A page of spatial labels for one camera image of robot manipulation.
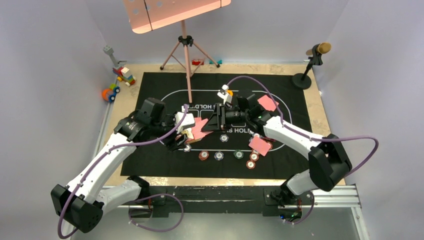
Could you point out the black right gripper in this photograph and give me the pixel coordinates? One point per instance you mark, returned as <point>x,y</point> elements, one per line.
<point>215,123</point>

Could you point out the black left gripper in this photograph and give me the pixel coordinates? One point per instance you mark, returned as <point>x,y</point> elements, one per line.
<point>171,143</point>

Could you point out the blue chips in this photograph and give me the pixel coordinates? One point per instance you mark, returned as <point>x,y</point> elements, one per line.
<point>187,148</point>

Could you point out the card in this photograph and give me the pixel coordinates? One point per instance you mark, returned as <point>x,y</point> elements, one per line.
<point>199,122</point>
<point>260,145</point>
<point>267,103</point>

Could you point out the red-backed playing card deck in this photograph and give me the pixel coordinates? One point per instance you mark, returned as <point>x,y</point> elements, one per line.
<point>199,133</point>

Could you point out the lone blue chip mid-table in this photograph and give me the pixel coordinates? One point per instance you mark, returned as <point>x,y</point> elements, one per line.
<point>224,138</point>

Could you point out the red poker chip stack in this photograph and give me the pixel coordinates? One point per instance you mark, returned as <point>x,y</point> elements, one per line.
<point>203,155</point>

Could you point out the blue poker chip stack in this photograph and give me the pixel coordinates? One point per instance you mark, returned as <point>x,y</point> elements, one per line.
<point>219,156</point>

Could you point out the red chips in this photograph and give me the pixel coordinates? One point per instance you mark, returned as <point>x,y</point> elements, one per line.
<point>255,155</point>

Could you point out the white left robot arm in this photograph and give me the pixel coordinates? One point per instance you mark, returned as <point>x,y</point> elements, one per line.
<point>83,201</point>

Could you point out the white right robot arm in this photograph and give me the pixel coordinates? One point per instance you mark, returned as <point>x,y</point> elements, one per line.
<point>328,161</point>

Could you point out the red playing card box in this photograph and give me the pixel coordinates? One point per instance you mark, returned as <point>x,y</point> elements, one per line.
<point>193,138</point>

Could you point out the black poker table mat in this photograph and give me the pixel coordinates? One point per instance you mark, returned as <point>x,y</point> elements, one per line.
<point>280,162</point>

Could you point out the green poker chip stack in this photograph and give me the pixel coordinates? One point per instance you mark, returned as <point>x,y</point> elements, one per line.
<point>238,154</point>

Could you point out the small teal toy block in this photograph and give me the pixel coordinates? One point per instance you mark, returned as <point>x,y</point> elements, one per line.
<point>217,61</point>

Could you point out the small red toy block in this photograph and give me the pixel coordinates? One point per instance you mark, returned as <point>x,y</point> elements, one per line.
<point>198,62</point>

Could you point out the orange blue toy wheel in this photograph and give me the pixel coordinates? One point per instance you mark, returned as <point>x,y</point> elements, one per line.
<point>109,94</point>

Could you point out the colourful toy block train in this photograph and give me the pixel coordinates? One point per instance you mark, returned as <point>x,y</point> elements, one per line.
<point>123,74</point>

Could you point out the gold microphone on stand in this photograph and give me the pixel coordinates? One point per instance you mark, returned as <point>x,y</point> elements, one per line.
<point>302,80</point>

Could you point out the grey toy block tower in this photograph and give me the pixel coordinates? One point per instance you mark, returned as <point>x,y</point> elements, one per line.
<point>108,50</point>

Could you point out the pink music stand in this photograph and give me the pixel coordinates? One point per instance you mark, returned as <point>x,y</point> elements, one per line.
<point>149,15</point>

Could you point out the aluminium mounting rail frame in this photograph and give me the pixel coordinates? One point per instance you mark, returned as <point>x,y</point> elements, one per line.
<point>235,212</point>

